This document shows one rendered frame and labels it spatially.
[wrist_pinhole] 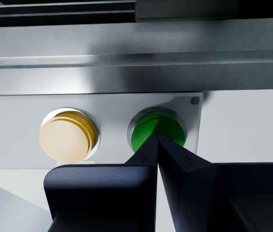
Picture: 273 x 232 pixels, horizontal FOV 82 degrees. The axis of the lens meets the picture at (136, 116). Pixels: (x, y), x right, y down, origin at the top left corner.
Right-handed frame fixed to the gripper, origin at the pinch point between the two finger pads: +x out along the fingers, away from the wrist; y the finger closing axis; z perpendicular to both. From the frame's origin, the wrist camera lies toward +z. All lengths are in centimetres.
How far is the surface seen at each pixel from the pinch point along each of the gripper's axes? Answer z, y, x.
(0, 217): -133, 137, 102
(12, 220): -137, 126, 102
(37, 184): -14.5, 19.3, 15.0
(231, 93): 0.9, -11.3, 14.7
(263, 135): -5.5, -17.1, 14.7
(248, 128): -4.3, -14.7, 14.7
